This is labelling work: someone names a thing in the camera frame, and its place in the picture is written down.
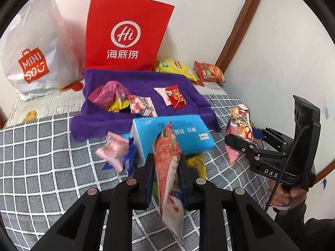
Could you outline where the small red snack packet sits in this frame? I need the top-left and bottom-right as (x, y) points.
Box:
(166, 85), (187, 109)

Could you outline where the person's right hand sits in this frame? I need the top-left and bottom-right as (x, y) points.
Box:
(267, 179), (308, 209)

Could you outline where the small blue snack packet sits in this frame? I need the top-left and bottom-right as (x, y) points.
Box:
(123, 137), (138, 177)

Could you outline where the pale pink white snack packet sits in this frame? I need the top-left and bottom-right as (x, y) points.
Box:
(154, 87), (170, 106)

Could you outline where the pink jagged-edge snack packet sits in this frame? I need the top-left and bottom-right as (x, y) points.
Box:
(95, 132), (130, 173)

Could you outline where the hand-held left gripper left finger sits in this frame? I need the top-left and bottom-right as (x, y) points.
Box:
(30, 153), (156, 251)

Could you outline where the green snack packet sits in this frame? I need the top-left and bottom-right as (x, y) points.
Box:
(152, 174), (161, 197)

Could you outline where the yellow triangular snack packet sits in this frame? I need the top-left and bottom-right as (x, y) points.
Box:
(186, 154), (207, 181)

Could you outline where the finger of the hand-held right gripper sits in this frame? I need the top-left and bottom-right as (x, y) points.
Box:
(252, 127), (288, 151)
(224, 134), (262, 160)

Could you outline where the purple towel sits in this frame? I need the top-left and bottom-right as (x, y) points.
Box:
(70, 68), (222, 142)

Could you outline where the grey checked blanket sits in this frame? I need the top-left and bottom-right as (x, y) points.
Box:
(0, 98), (278, 251)

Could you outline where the brown wooden door frame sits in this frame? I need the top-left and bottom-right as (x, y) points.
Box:
(215, 0), (267, 74)

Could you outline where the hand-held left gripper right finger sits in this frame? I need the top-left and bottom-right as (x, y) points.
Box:
(178, 154), (301, 251)

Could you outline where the yellow chips bag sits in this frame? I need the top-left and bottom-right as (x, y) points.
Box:
(153, 58), (197, 82)

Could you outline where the orange chips bag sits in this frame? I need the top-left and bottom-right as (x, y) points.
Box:
(194, 61), (226, 83)

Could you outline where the red paper bag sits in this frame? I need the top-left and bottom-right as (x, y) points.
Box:
(84, 0), (175, 72)

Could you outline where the pink panda snack packet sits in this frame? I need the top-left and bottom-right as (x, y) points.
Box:
(225, 104), (254, 168)

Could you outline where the white plastic shopping bag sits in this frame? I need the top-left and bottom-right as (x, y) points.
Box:
(0, 0), (87, 101)

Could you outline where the person's right forearm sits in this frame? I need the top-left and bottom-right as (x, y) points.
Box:
(273, 204), (335, 251)

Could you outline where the red and white snack packet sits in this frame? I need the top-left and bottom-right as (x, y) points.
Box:
(129, 95), (158, 118)

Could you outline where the blue tissue pack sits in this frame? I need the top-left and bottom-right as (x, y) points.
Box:
(130, 114), (216, 164)

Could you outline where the orange and white snack packet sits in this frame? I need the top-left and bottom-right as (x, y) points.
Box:
(152, 122), (185, 241)

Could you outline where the black cable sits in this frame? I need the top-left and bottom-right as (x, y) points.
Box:
(264, 126), (311, 211)

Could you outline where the magenta triangular snack packet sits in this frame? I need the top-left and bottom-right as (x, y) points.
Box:
(88, 81), (131, 113)

